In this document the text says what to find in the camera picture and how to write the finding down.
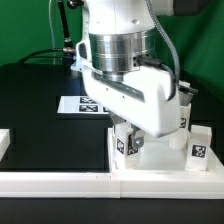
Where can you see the white square table top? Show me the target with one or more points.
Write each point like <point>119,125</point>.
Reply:
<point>157,155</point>

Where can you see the white front fence bar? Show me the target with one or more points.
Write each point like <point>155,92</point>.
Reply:
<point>93,185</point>

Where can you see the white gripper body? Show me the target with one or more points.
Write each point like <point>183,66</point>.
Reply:
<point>145,96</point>

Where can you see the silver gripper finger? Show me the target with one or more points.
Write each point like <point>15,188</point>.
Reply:
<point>135,140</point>
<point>116,119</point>

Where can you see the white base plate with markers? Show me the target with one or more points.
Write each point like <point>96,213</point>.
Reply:
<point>80,105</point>

